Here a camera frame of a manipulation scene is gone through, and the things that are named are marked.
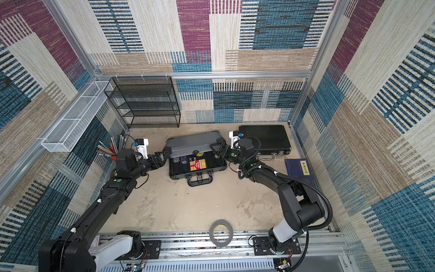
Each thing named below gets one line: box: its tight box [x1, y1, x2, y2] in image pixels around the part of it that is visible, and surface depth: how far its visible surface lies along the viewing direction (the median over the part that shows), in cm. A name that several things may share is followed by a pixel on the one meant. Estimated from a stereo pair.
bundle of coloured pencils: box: [96, 133, 127, 156], surface depth 97 cm
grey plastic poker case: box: [162, 130, 228, 187], surface depth 97 cm
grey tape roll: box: [209, 219, 234, 248], surface depth 79 cm
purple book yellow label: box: [284, 158, 318, 189], surface depth 101 cm
